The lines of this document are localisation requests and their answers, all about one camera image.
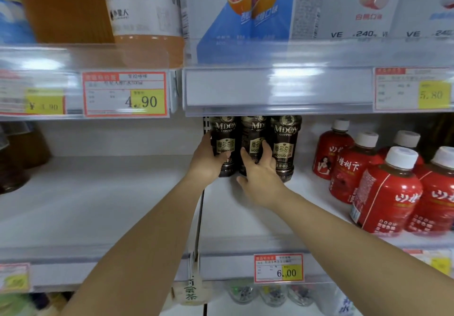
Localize person's left hand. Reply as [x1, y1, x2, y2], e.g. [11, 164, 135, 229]
[186, 131, 233, 187]

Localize person's right hand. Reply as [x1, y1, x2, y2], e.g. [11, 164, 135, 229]
[236, 139, 297, 210]

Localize brown-capped dark coffee bottle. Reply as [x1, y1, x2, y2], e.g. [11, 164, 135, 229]
[209, 115, 242, 178]
[238, 115, 272, 177]
[269, 114, 303, 184]

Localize store shelving unit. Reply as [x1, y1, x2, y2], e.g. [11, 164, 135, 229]
[0, 0, 454, 316]

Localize person's right forearm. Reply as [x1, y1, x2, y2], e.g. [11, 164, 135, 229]
[271, 191, 454, 316]

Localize person's left forearm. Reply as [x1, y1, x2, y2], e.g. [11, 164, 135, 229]
[60, 174, 217, 316]

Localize red bottle white cap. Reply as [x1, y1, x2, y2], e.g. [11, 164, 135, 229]
[377, 130, 425, 167]
[329, 131, 383, 205]
[312, 119, 355, 181]
[403, 146, 454, 237]
[349, 146, 424, 238]

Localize clear bottle colourful label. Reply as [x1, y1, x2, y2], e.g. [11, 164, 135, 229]
[259, 283, 288, 308]
[226, 279, 259, 305]
[287, 283, 317, 307]

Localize white blue drink bottle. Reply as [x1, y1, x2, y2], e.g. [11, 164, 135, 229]
[316, 283, 357, 316]

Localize pink cherry-label drink bottle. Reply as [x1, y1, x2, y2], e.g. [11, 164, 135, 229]
[101, 0, 185, 69]

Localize tall tea bottle red band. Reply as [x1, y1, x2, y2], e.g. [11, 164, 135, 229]
[12, 0, 116, 44]

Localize red yellow price tag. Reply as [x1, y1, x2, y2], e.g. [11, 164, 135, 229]
[374, 66, 453, 111]
[253, 254, 305, 284]
[0, 263, 32, 294]
[81, 70, 169, 118]
[0, 70, 66, 117]
[402, 248, 454, 277]

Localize row of tall white bottles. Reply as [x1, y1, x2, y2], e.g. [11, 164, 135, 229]
[181, 0, 454, 65]

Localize row of amber tea bottles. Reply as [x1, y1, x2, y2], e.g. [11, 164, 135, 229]
[0, 120, 53, 195]

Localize row of white blue-label bottles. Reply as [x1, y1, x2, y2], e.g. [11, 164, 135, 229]
[0, 0, 36, 45]

